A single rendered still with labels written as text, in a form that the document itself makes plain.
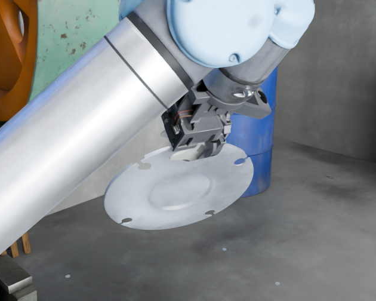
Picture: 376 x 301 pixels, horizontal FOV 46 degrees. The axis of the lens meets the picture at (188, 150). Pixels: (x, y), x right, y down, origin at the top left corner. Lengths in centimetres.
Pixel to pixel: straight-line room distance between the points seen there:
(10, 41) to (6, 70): 9
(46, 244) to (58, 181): 224
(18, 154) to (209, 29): 16
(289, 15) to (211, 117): 21
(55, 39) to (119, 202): 33
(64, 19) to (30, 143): 59
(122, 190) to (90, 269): 155
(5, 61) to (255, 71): 83
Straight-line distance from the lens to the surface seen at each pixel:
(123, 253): 242
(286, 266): 235
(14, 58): 118
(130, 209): 86
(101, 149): 34
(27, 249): 252
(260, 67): 51
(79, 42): 94
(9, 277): 120
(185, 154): 70
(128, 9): 45
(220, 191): 89
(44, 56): 91
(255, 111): 66
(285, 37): 48
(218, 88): 54
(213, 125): 62
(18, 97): 112
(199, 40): 31
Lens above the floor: 129
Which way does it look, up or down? 20 degrees down
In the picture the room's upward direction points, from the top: straight up
